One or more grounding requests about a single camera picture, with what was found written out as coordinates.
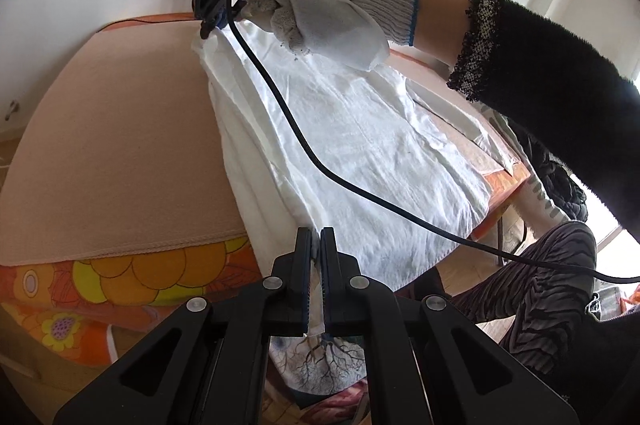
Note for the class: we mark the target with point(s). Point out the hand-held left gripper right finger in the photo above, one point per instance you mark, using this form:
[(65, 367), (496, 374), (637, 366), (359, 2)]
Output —
[(334, 295)]

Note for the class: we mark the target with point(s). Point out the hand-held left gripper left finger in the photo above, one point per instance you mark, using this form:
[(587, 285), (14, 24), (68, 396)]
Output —
[(301, 285)]

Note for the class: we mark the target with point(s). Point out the orange floral bed sheet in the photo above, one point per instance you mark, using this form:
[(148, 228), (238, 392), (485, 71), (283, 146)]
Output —
[(150, 275)]

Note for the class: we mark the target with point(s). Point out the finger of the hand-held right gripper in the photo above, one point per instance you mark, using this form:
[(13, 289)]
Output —
[(211, 24)]

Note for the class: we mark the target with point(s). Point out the white shirt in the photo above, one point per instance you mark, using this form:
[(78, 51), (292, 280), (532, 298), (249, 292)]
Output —
[(375, 145)]

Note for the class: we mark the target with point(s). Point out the person's leg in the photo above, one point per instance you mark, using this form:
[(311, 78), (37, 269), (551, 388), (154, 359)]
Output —
[(540, 295)]

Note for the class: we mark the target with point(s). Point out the black knit garment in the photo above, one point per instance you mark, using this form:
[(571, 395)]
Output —
[(555, 175)]

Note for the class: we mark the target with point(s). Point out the person's right forearm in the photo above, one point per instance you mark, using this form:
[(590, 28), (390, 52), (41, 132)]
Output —
[(550, 70)]

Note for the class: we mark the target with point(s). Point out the metal wall hook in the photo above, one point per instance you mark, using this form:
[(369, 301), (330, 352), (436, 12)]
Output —
[(11, 110)]

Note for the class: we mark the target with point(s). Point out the tree print cloth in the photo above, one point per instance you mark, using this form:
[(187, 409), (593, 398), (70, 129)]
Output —
[(315, 365)]

